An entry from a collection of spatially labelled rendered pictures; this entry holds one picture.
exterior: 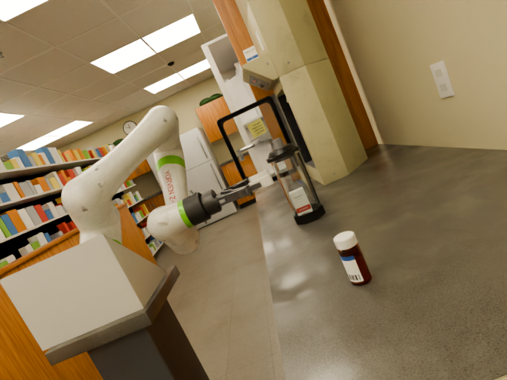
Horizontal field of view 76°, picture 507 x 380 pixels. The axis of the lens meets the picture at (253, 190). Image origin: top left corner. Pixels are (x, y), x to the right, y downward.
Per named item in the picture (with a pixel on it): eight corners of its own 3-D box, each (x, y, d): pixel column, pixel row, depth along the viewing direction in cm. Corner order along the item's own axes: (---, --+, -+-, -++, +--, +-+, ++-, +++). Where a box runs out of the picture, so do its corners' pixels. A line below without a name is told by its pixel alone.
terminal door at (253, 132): (302, 169, 164) (271, 94, 157) (248, 192, 169) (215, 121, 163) (302, 169, 164) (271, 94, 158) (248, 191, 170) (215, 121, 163)
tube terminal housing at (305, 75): (354, 156, 165) (295, 6, 153) (381, 160, 133) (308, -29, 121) (309, 176, 166) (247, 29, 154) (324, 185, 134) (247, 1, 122)
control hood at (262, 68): (272, 89, 158) (264, 69, 157) (279, 77, 126) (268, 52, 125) (250, 99, 159) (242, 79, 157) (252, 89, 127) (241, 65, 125)
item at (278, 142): (296, 151, 104) (288, 132, 103) (300, 153, 95) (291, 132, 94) (270, 163, 104) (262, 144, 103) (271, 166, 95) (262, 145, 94)
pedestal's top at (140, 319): (50, 366, 91) (44, 354, 90) (104, 305, 122) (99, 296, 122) (152, 324, 88) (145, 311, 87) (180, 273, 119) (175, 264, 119)
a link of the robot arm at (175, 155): (149, 133, 134) (179, 129, 137) (154, 154, 144) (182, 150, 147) (153, 164, 124) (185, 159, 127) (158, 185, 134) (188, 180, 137)
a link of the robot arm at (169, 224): (141, 237, 95) (137, 208, 101) (163, 252, 105) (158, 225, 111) (184, 219, 94) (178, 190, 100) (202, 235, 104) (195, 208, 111)
